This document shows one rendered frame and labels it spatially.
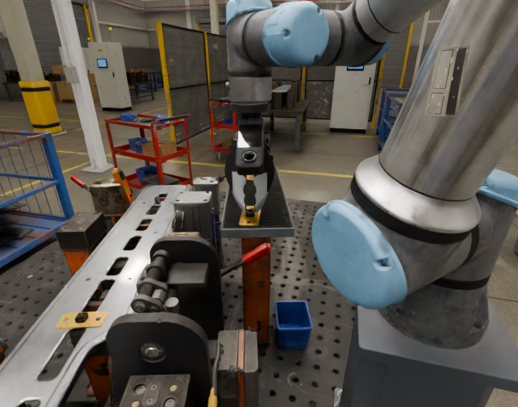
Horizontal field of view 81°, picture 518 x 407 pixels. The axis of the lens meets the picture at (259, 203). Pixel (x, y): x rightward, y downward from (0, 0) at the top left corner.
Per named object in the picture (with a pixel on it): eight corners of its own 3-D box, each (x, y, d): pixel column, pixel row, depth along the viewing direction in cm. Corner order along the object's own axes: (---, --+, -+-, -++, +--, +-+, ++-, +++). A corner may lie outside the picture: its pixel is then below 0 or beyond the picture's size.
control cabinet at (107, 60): (101, 111, 995) (82, 25, 892) (111, 108, 1043) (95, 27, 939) (122, 111, 978) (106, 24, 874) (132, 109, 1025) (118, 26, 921)
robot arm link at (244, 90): (270, 77, 49) (220, 77, 49) (270, 106, 50) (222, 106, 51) (272, 75, 55) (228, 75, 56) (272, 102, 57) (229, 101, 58)
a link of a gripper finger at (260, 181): (270, 202, 66) (268, 161, 62) (269, 214, 60) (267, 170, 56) (256, 203, 66) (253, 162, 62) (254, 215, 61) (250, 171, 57)
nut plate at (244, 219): (244, 207, 65) (243, 202, 65) (261, 207, 65) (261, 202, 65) (238, 225, 58) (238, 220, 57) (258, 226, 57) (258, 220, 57)
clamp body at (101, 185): (113, 258, 127) (93, 176, 112) (148, 257, 128) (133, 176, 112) (102, 273, 118) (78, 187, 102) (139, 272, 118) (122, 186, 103)
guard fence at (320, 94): (233, 121, 814) (231, 37, 729) (235, 120, 826) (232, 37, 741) (376, 128, 728) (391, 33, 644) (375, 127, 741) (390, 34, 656)
